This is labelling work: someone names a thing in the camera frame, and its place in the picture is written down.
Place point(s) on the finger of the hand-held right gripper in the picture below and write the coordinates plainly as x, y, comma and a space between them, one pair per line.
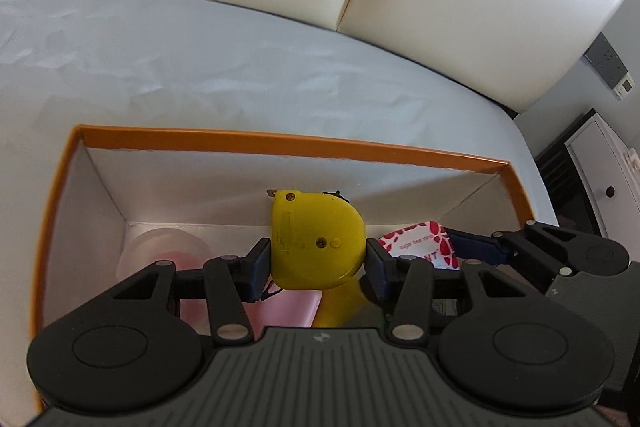
475, 247

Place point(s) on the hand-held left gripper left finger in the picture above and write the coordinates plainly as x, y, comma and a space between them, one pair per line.
260, 268

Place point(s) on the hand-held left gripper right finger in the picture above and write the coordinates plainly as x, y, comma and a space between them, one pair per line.
377, 268

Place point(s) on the red and white mint packet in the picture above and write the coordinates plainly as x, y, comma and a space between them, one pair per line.
425, 243

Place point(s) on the yellow tape measure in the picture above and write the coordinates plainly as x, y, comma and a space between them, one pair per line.
315, 242

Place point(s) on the orange cardboard box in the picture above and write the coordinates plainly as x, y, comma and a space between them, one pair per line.
310, 179

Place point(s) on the pink plastic case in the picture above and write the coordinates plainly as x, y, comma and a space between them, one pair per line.
280, 309

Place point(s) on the yellow plastic object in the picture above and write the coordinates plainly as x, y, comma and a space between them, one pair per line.
342, 304

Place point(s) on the white and black nightstand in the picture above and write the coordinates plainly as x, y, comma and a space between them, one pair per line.
600, 167

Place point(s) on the white wall thermostat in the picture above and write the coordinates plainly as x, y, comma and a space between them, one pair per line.
624, 87

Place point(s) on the grey wall switch panel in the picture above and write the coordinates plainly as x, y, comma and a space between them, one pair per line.
606, 59

